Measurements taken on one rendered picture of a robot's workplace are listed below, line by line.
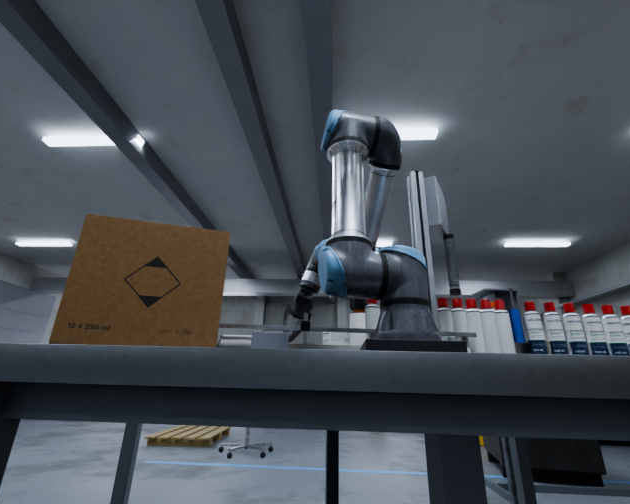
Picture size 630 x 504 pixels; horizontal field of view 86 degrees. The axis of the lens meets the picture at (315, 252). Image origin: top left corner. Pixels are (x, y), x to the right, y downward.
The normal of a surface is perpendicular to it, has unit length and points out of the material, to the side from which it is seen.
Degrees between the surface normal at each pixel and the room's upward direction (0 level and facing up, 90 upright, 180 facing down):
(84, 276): 90
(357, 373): 90
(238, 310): 90
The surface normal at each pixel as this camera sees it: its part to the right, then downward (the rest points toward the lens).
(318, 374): -0.06, -0.36
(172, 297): 0.27, -0.33
